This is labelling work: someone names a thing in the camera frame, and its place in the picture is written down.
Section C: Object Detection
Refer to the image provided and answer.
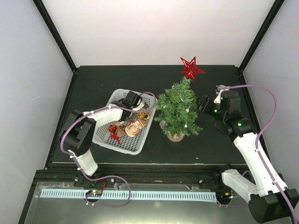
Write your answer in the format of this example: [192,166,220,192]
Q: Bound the white string lights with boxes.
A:
[156,83,198,129]

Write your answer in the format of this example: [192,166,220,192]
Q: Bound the wooden santa ornament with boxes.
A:
[125,119,147,137]

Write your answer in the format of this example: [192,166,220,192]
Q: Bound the white perforated plastic basket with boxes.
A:
[92,89,157,155]

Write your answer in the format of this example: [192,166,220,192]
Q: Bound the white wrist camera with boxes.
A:
[132,98,145,112]
[214,85,230,104]

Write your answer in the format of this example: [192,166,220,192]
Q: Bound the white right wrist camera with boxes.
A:
[214,85,230,104]

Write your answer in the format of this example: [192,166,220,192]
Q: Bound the red star ornament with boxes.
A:
[180,56,206,82]

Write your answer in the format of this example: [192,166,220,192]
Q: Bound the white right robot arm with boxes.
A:
[197,89,299,224]

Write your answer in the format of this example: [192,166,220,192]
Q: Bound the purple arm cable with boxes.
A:
[216,84,299,224]
[59,91,157,208]

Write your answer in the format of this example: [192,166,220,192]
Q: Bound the white slotted cable duct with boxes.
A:
[40,189,217,203]

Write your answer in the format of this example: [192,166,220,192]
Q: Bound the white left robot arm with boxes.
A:
[60,91,143,186]

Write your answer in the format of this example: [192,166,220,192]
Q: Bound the small green christmas tree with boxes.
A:
[154,77,203,142]

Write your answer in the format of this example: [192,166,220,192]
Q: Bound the gold bell ornament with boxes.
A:
[138,113,150,120]

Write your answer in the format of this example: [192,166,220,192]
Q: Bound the red gift box ornament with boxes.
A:
[108,125,117,134]

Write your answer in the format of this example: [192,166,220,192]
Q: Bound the red reindeer ornament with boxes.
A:
[110,133,121,144]

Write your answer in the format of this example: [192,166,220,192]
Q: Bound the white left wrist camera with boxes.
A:
[132,98,145,112]

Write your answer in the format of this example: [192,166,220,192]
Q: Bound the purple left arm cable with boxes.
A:
[59,91,157,208]

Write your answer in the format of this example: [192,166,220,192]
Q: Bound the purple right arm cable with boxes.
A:
[216,84,299,224]

